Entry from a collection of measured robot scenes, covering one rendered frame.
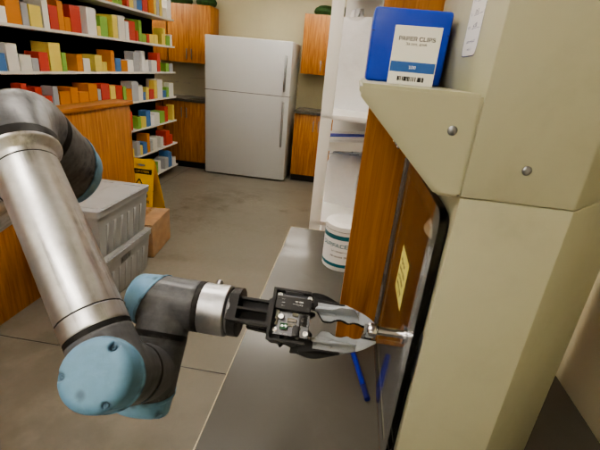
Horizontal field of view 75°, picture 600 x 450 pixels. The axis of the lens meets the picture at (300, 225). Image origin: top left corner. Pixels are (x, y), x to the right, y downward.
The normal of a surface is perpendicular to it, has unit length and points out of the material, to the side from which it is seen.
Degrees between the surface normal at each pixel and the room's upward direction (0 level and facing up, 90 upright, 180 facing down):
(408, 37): 90
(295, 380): 0
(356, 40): 82
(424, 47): 90
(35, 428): 0
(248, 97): 90
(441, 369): 90
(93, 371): 49
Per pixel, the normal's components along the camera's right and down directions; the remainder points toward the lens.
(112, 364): 0.04, -0.32
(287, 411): 0.09, -0.92
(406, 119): -0.14, 0.36
